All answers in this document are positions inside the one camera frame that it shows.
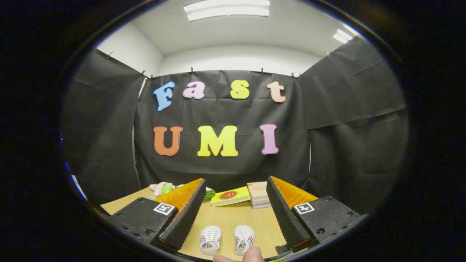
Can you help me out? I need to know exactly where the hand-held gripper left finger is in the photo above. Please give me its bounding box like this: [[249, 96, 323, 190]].
[[104, 178, 207, 251]]

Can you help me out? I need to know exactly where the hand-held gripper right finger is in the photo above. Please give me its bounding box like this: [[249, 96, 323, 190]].
[[266, 176, 362, 253]]

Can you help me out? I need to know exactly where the white striped canvas shoe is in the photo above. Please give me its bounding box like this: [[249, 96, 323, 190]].
[[234, 225, 255, 256], [200, 225, 222, 255]]

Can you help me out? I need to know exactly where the pink and green plush toy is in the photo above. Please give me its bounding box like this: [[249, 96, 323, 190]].
[[149, 182, 184, 198]]

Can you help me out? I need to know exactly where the tan cover book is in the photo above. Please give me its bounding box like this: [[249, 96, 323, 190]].
[[247, 181, 270, 202]]

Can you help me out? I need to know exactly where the yellow book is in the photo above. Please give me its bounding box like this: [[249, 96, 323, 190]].
[[210, 186, 251, 207]]

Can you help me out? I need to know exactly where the black backdrop cloth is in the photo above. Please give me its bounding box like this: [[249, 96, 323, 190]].
[[62, 36, 410, 215]]

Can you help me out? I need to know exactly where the small ceiling light panel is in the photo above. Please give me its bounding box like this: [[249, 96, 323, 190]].
[[332, 28, 354, 44]]

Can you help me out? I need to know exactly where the long ceiling light panel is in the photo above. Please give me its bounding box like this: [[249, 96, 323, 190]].
[[183, 0, 270, 22]]

